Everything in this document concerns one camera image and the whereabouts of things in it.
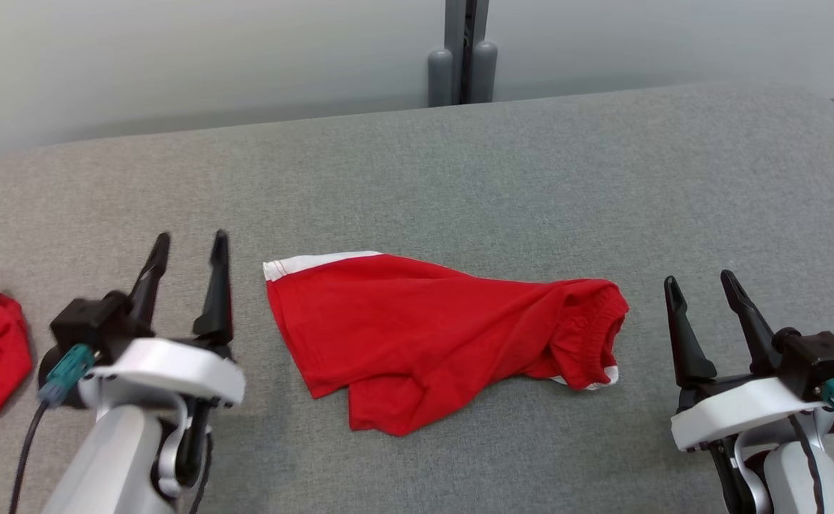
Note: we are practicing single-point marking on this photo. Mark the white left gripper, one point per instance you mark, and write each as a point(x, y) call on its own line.
point(167, 371)

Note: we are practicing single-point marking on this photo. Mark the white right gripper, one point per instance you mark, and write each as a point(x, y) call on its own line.
point(738, 410)

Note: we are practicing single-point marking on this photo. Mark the red shorts white side stripe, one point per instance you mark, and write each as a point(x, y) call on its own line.
point(403, 335)

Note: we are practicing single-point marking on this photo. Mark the grey partition post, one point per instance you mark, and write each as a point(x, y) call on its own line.
point(463, 64)

